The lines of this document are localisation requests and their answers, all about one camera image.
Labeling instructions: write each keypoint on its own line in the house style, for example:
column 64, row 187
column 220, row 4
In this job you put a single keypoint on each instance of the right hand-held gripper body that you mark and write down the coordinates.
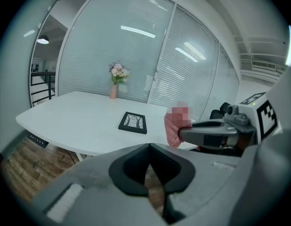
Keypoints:
column 265, row 121

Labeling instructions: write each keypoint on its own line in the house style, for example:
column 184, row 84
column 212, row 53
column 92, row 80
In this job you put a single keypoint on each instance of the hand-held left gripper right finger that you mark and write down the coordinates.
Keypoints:
column 206, row 187

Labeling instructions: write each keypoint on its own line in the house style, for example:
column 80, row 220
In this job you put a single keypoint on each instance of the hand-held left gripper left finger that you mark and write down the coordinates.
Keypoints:
column 100, row 196

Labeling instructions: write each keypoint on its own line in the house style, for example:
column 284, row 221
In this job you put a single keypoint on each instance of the pastel flower bouquet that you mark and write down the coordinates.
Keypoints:
column 119, row 72

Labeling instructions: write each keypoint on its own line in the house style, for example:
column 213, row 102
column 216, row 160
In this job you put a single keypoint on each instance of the black pendant lamp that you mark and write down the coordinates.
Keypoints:
column 43, row 40

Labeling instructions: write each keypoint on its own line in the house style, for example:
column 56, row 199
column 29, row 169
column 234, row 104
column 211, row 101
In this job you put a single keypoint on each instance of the white table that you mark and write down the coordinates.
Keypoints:
column 77, row 116

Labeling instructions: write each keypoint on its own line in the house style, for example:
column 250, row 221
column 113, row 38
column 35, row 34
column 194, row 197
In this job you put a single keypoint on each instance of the white ceiling air vent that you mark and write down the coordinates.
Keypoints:
column 263, row 65

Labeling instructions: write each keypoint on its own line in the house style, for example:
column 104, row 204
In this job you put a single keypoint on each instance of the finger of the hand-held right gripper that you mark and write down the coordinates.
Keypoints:
column 224, row 123
column 197, row 135

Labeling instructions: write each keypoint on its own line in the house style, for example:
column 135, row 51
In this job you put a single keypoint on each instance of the black office chair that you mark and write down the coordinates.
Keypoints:
column 218, row 113

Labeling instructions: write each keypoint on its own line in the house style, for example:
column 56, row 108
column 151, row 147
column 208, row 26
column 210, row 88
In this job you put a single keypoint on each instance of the black picture frame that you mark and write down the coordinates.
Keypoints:
column 133, row 122

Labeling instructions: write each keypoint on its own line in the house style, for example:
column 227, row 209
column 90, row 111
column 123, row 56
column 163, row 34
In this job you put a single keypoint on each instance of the pink vase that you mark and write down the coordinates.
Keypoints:
column 113, row 92

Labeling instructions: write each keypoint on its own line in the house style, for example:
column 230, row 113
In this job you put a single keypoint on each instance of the table control panel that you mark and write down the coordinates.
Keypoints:
column 37, row 140

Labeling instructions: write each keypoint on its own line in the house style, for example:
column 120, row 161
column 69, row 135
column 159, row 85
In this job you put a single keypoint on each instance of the pink cloth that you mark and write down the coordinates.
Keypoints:
column 172, row 128

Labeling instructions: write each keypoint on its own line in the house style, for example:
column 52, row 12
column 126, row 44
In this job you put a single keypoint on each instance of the black metal railing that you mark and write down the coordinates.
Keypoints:
column 42, row 86

